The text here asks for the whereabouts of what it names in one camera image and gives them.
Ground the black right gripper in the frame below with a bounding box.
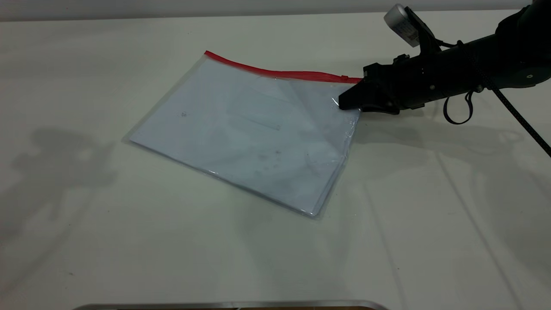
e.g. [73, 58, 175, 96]
[339, 48, 449, 115]

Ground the clear plastic zip bag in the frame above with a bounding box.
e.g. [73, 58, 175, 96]
[122, 50, 365, 220]

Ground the silver metal rim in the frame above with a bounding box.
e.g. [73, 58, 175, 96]
[73, 300, 389, 310]

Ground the thin black looped cable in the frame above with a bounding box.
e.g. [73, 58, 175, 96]
[443, 88, 483, 125]

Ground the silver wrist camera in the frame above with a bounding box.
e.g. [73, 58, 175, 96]
[384, 3, 442, 55]

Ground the black braided cable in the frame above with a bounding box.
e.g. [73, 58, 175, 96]
[457, 40, 551, 158]

